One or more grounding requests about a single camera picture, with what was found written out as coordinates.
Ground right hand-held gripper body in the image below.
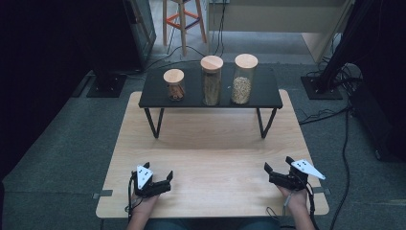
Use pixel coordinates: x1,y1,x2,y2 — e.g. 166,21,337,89
268,158,327,192

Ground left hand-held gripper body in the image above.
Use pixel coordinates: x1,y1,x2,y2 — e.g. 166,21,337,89
130,165,172,198

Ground black metal shelf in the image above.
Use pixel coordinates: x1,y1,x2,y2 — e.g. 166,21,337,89
138,67,283,140

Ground tall jar with pale grains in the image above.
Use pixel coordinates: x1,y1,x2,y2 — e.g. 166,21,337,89
230,53,259,105

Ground short glass jar wooden lid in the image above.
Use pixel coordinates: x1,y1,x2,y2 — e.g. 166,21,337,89
163,68,186,102

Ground tall jar with brown sticks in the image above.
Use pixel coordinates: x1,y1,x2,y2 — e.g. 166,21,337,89
200,55,224,106

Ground person's left hand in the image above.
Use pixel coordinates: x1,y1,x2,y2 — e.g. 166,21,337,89
129,193,160,218

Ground person's right hand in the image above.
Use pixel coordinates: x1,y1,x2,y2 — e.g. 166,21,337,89
276,185,309,215

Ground person's blue jeans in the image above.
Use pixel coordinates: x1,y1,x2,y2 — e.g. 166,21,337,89
145,218,282,230

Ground black stand with square base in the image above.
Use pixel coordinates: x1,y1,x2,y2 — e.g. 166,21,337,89
85,63,127,99
300,0,377,101

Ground black box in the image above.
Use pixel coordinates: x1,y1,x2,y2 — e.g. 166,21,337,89
349,84,406,162

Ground glass-fronted cabinet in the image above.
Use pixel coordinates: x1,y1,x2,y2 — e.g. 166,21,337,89
123,0,157,70

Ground beige cabinet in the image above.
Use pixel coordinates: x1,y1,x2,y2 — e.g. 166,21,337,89
205,0,356,64

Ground wooden stool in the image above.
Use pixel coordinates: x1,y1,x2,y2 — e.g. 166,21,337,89
162,0,208,57

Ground left hand-held gripper cable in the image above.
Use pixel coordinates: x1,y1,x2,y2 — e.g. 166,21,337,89
125,172,136,222

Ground hand-held gripper cable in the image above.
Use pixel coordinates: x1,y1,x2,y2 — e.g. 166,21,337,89
125,172,136,222
305,185,322,230

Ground grey wrist strap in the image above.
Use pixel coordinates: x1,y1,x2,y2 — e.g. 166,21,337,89
265,191,294,221

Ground right hand-held gripper cable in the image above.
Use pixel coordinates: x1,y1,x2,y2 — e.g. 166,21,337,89
305,185,322,230

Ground black floor cable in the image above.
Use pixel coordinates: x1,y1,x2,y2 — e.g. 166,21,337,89
298,106,352,230
127,0,228,77

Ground bundle of black cables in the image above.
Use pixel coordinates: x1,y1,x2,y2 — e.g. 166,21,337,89
305,56,365,95

